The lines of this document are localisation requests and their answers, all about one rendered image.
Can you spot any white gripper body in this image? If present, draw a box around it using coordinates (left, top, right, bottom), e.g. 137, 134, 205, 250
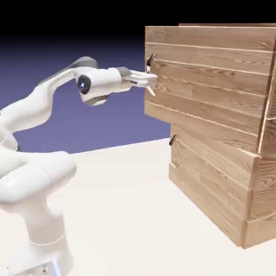
128, 70, 158, 88

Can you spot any long curved metal handle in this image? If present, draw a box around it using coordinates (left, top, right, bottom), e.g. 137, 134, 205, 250
146, 52, 157, 97

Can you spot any large wood cabinet door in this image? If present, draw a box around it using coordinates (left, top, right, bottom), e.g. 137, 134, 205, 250
144, 25, 276, 155

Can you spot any small wood cabinet door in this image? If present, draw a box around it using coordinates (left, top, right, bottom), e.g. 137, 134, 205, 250
168, 124, 262, 250

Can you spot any light wood cabinet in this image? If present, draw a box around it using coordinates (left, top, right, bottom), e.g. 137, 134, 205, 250
144, 23, 276, 250

